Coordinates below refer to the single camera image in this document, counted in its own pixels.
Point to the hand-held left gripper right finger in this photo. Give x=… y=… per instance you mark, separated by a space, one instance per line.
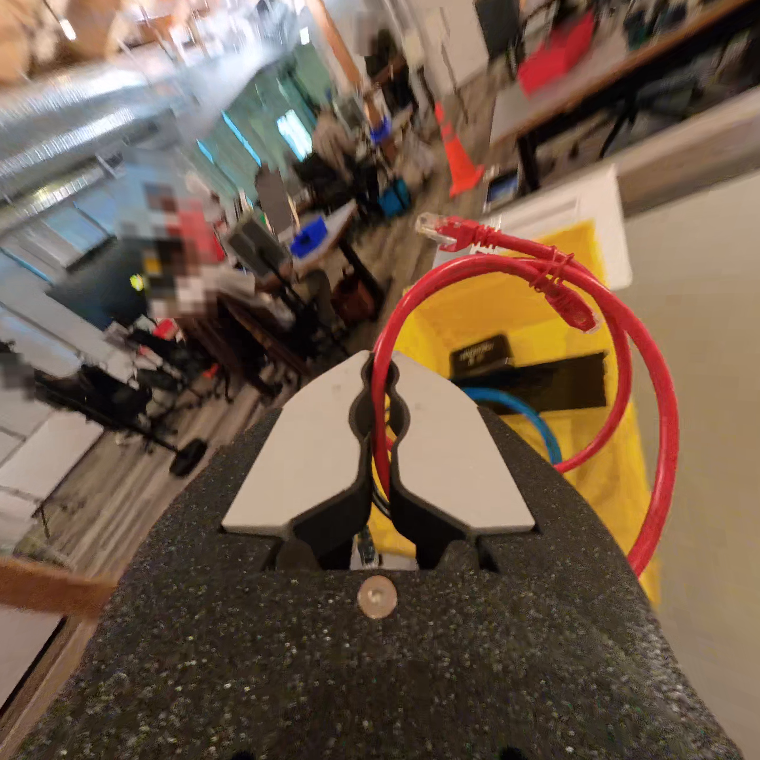
x=457 y=463

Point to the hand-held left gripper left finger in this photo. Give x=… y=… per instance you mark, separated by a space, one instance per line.
x=297 y=463

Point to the large yellow plastic bin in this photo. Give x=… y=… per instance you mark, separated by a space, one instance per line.
x=605 y=504

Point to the blue plastic bin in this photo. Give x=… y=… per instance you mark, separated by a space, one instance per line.
x=309 y=237

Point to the small grey table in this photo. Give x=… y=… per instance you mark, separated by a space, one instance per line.
x=344 y=225

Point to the long wooden workbench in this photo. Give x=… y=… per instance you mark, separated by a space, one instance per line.
x=534 y=113

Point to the red plastic bin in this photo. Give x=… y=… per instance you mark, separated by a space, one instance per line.
x=558 y=53

